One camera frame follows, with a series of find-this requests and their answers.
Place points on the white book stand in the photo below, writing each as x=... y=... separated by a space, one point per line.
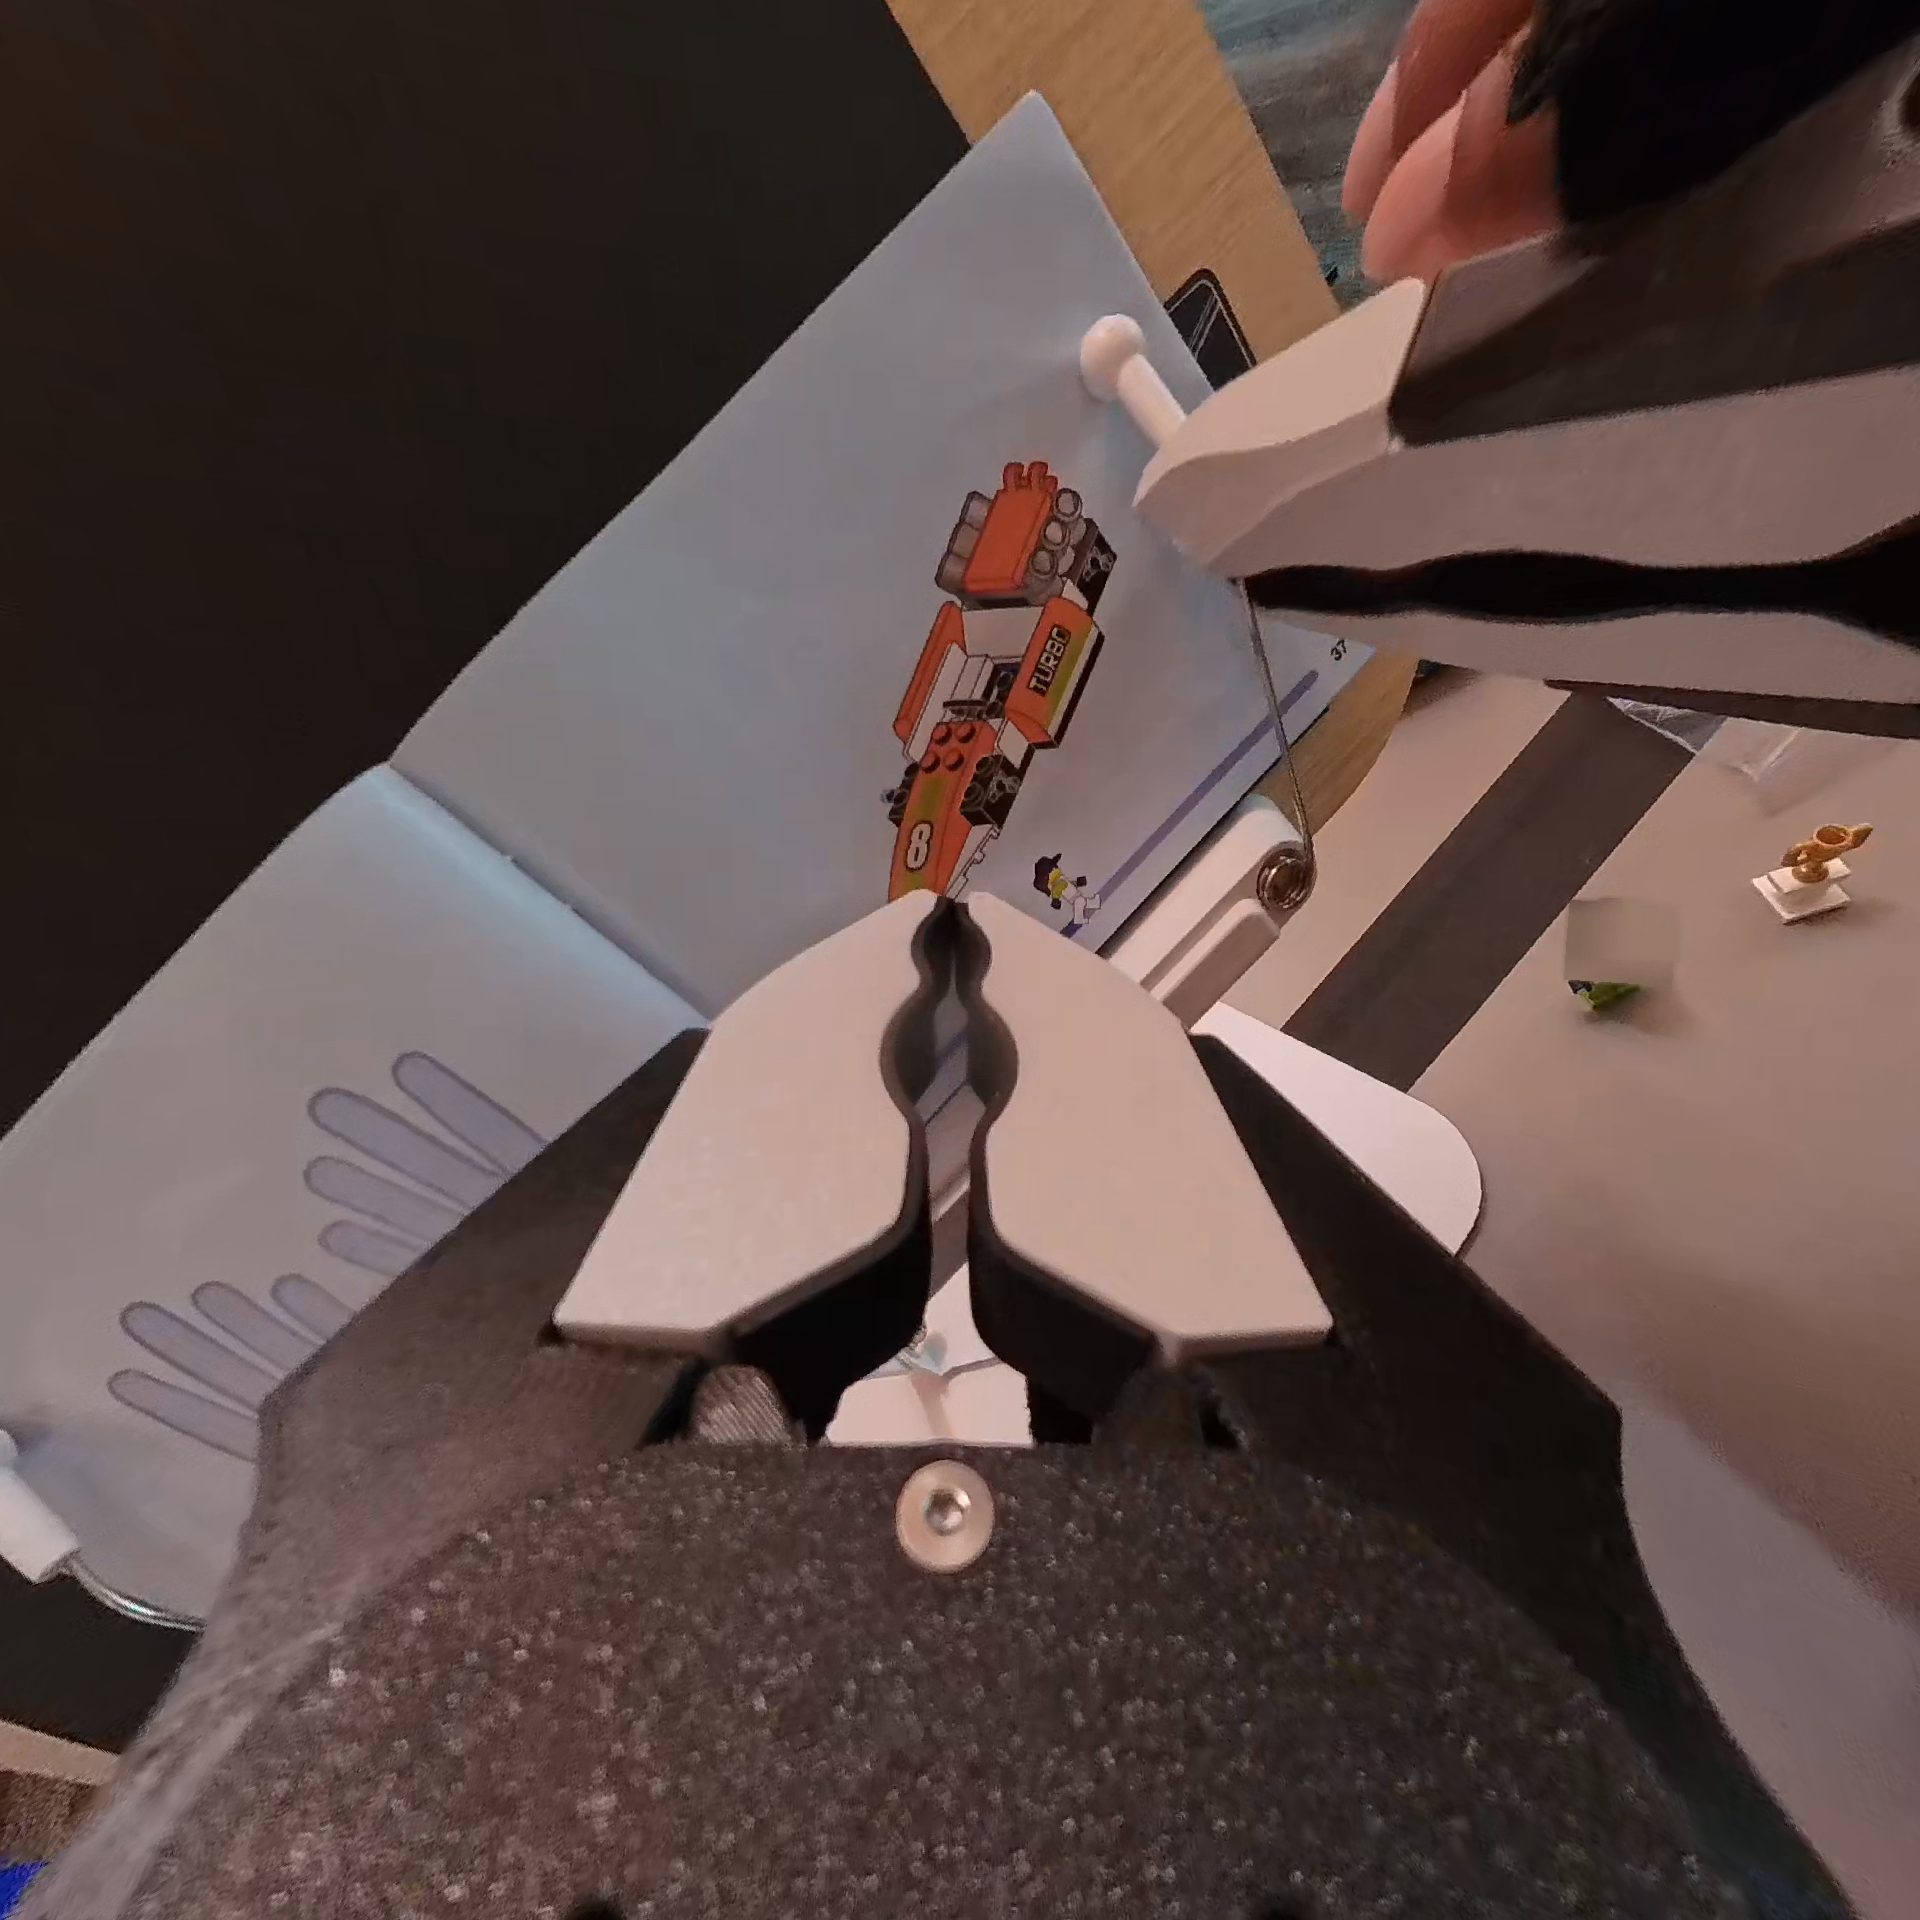
x=1367 y=1128

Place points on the green minifigure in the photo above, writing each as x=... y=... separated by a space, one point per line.
x=1606 y=992

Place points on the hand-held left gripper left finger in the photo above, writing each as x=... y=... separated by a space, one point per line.
x=751 y=1172

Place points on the instruction booklet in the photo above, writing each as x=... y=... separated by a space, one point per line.
x=691 y=602

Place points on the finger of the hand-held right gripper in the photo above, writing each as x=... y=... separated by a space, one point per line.
x=1620 y=666
x=1321 y=436

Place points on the small gold trophy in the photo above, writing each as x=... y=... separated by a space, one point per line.
x=1809 y=873

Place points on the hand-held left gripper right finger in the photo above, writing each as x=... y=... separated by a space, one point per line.
x=1154 y=1172

